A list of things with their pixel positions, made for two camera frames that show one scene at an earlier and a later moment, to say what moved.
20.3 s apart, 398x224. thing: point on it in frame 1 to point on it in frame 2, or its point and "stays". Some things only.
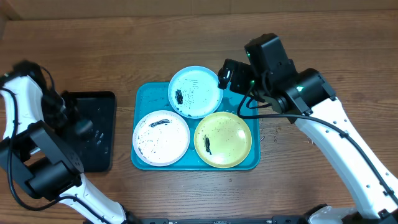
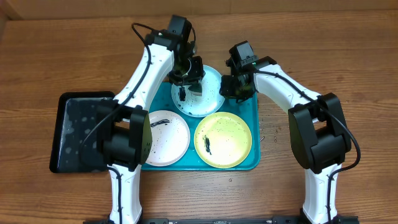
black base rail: [275, 219] stays
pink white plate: [161, 137] stays
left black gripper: [69, 119] to [195, 76]
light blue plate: [193, 92] stays
